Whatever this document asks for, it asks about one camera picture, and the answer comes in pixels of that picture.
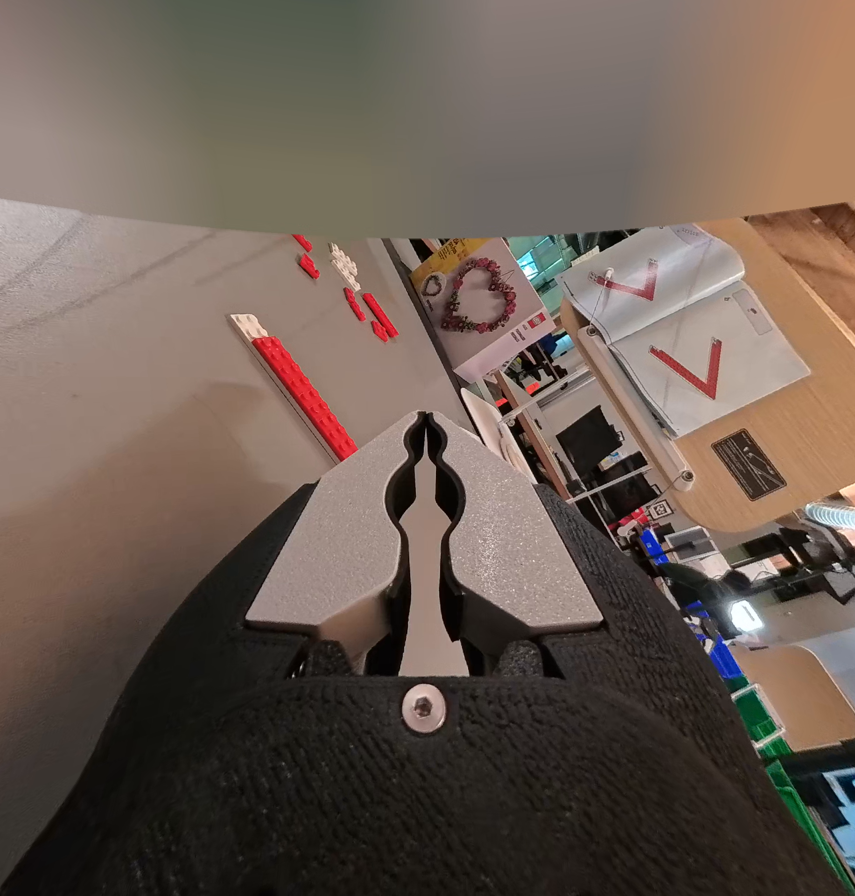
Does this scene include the black warning label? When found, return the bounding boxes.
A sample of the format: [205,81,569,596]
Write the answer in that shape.
[710,427,787,502]

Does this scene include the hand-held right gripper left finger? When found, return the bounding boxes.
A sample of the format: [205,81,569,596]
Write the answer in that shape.
[245,411,428,676]

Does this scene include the yellow lego box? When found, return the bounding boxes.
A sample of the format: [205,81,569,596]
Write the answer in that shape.
[408,237,557,383]

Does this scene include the white page holder bar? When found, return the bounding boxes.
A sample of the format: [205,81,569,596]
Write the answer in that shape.
[584,323,696,485]

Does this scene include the narrow red lego plate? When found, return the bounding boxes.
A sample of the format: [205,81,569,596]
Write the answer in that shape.
[361,292,400,338]

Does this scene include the long red lego plate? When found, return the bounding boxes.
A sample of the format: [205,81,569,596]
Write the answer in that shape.
[251,335,359,463]

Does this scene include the long red and white brick strip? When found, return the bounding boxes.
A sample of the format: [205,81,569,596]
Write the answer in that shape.
[229,313,339,464]

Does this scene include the white corrugated hose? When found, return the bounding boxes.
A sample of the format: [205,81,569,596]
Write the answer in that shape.
[804,500,855,536]

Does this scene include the wooden book stand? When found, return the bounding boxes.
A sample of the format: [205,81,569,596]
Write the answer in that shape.
[559,203,855,534]

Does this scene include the white desk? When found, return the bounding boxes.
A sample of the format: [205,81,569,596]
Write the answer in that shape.
[730,643,855,751]

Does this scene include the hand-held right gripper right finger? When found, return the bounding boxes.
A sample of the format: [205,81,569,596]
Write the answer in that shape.
[427,412,605,679]

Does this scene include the blue storage bin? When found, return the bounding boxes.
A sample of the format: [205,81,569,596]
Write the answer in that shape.
[694,616,745,683]

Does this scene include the black monitor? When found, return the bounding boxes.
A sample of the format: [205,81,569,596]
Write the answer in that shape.
[554,405,623,478]

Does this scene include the white chair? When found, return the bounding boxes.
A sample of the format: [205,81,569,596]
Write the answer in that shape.
[460,387,537,485]

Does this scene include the lego instruction booklet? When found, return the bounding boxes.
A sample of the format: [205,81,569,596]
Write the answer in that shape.
[556,223,813,439]

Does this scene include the green plastic bin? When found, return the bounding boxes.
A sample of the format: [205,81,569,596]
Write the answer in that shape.
[727,672,855,896]

